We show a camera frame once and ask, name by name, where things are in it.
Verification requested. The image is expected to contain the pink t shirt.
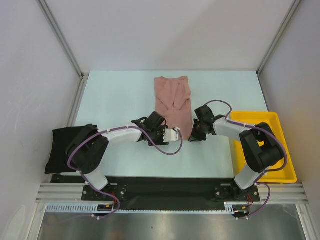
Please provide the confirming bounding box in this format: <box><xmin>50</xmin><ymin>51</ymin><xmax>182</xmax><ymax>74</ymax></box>
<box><xmin>154</xmin><ymin>76</ymin><xmax>193</xmax><ymax>141</ymax></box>

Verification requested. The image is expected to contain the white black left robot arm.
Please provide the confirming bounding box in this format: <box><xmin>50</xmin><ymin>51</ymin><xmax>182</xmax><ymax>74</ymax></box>
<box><xmin>65</xmin><ymin>111</ymin><xmax>180</xmax><ymax>200</ymax></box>

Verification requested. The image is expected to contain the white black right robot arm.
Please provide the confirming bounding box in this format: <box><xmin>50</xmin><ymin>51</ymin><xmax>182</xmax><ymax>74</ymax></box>
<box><xmin>189</xmin><ymin>104</ymin><xmax>288</xmax><ymax>201</ymax></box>

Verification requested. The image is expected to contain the folded black t shirt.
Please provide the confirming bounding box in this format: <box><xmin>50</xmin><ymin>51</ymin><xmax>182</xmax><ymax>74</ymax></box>
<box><xmin>44</xmin><ymin>124</ymin><xmax>98</xmax><ymax>175</ymax></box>

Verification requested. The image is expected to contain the yellow plastic tray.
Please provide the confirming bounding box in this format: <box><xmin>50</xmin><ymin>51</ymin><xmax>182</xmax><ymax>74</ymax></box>
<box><xmin>229</xmin><ymin>111</ymin><xmax>298</xmax><ymax>184</ymax></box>

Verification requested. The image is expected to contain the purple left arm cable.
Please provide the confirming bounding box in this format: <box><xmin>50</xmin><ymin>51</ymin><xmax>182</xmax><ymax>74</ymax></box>
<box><xmin>67</xmin><ymin>126</ymin><xmax>183</xmax><ymax>191</ymax></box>

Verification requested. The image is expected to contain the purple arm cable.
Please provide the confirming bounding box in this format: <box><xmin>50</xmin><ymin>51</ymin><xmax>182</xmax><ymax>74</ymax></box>
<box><xmin>67</xmin><ymin>126</ymin><xmax>183</xmax><ymax>191</ymax></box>
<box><xmin>204</xmin><ymin>99</ymin><xmax>289</xmax><ymax>186</ymax></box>

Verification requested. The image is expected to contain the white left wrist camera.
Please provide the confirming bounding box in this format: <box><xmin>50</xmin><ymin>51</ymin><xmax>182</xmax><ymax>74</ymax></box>
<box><xmin>163</xmin><ymin>128</ymin><xmax>180</xmax><ymax>143</ymax></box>

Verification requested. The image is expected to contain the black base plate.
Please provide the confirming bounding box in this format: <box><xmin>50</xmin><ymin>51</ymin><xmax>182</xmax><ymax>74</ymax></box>
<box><xmin>81</xmin><ymin>177</ymin><xmax>260</xmax><ymax>207</ymax></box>

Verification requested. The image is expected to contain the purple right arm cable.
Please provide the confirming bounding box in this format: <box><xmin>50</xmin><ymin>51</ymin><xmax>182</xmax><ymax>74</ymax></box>
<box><xmin>204</xmin><ymin>99</ymin><xmax>289</xmax><ymax>186</ymax></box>

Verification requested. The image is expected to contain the aluminium frame rail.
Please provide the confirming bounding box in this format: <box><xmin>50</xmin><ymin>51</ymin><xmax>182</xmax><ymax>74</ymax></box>
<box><xmin>35</xmin><ymin>183</ymin><xmax>309</xmax><ymax>204</ymax></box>

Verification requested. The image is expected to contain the white slotted cable duct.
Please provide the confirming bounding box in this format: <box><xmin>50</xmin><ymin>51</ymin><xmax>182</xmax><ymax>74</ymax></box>
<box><xmin>45</xmin><ymin>202</ymin><xmax>249</xmax><ymax>216</ymax></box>

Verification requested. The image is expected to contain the left aluminium corner post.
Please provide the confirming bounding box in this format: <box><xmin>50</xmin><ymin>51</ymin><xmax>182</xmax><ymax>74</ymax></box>
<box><xmin>37</xmin><ymin>0</ymin><xmax>87</xmax><ymax>78</ymax></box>

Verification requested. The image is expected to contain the aluminium corner post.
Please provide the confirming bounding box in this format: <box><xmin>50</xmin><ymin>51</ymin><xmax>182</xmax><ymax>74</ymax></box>
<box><xmin>256</xmin><ymin>0</ymin><xmax>303</xmax><ymax>77</ymax></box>
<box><xmin>37</xmin><ymin>0</ymin><xmax>87</xmax><ymax>78</ymax></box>

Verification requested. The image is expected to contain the right aluminium corner post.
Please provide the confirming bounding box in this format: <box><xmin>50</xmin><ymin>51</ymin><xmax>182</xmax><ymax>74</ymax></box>
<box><xmin>256</xmin><ymin>0</ymin><xmax>303</xmax><ymax>77</ymax></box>

